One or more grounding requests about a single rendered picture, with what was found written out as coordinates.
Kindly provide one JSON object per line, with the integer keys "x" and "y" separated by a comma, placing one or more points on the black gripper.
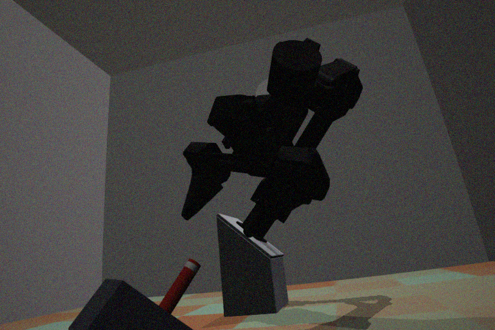
{"x": 295, "y": 175}

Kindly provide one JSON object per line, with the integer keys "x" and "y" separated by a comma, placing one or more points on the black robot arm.
{"x": 297, "y": 82}

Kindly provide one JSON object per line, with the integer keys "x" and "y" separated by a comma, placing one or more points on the dark red peg with white band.
{"x": 180, "y": 285}

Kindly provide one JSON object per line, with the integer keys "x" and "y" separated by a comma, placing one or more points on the dark grey sloped panel with hole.
{"x": 118, "y": 306}

